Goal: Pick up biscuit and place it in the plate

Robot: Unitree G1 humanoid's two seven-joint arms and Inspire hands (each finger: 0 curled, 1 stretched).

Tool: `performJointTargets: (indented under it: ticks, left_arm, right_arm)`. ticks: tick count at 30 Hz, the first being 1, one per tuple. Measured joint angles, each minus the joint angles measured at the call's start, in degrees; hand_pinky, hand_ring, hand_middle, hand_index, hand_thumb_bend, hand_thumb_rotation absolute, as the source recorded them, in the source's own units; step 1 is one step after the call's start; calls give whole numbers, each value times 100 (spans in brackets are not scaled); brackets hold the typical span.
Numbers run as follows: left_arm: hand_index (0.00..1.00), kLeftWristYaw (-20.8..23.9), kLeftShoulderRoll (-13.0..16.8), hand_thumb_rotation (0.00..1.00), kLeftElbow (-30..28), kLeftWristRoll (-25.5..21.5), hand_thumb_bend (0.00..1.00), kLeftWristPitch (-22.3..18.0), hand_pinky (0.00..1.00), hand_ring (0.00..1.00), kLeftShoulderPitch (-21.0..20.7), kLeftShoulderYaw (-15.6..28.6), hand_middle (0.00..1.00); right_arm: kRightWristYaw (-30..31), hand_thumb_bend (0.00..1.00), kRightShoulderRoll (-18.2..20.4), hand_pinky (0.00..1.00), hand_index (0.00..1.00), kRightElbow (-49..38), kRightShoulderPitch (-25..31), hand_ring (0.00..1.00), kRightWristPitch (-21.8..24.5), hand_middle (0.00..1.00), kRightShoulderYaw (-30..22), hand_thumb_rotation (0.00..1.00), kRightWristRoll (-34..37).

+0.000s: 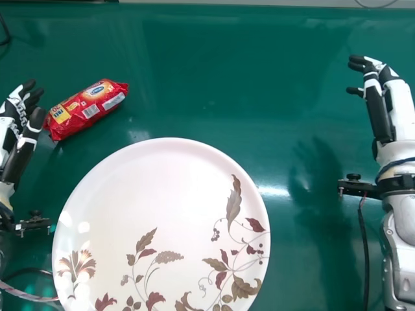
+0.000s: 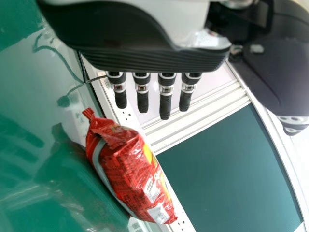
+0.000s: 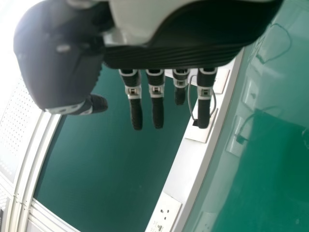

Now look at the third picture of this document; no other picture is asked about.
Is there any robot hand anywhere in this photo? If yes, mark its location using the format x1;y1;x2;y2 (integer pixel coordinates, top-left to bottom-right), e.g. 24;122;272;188
13;0;285;131

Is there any white socket strip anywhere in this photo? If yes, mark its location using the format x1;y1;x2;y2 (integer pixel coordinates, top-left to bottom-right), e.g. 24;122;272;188
184;107;219;144
144;190;183;232
212;69;230;94

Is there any white perforated cable duct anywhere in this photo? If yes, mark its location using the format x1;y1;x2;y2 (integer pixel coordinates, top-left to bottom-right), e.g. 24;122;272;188
0;77;63;232

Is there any white cable channel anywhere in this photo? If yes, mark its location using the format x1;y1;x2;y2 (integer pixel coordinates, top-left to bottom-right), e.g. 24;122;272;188
144;47;246;232

